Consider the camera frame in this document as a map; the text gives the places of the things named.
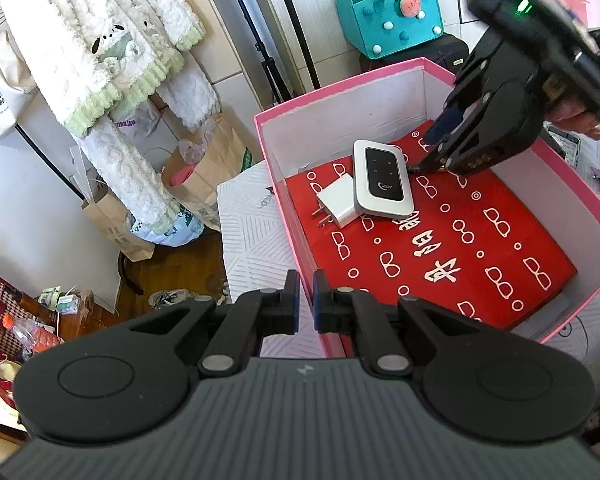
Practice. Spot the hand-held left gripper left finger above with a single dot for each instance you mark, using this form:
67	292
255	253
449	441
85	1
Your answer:
294	302

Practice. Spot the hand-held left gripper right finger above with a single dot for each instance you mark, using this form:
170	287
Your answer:
320	302

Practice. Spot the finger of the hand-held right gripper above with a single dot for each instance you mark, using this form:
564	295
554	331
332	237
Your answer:
460	152
442	124

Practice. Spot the white pocket router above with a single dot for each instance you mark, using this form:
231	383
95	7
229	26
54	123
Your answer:
382	180

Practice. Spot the pink cardboard box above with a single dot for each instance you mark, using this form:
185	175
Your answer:
330	125

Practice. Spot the person's right hand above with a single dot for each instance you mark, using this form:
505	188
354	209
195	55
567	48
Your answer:
580	119

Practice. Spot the pink shopping bag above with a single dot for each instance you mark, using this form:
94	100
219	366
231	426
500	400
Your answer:
575	2

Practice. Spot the black case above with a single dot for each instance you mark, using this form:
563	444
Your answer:
450	52

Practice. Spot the white charger plug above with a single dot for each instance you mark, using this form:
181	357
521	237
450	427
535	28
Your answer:
339	202

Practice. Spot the red printed cloth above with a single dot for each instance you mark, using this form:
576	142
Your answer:
455	260

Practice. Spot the grey sneaker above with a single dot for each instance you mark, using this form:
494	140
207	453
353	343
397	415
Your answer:
169	297

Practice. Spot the teal felt handbag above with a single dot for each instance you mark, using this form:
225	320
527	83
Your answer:
380	15

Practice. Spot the blue and white patterned bag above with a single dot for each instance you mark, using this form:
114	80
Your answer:
180	232

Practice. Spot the large brown paper bag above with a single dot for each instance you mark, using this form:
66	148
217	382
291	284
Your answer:
215	175

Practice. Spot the black tripod stand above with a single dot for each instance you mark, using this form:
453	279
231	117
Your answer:
280	35

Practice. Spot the small brown paper bag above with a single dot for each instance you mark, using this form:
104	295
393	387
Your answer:
112	225

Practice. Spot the white fluffy pajama pants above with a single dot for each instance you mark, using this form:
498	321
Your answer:
130	180

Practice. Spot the wooden cabinet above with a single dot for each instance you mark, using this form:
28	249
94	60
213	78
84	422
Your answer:
80	320

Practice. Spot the green and white small boxes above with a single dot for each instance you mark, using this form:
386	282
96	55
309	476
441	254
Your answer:
60	300

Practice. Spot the white plastic bag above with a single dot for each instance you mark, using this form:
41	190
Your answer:
140	125

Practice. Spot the orange drink bottle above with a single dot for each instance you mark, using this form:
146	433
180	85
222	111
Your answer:
35	337

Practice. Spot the black garment rack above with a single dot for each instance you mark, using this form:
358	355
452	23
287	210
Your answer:
55	170

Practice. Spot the white fluffy pajama top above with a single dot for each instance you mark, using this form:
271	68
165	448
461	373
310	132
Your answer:
80	20

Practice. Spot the cream canvas tote bag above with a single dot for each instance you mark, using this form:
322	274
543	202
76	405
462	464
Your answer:
0	90

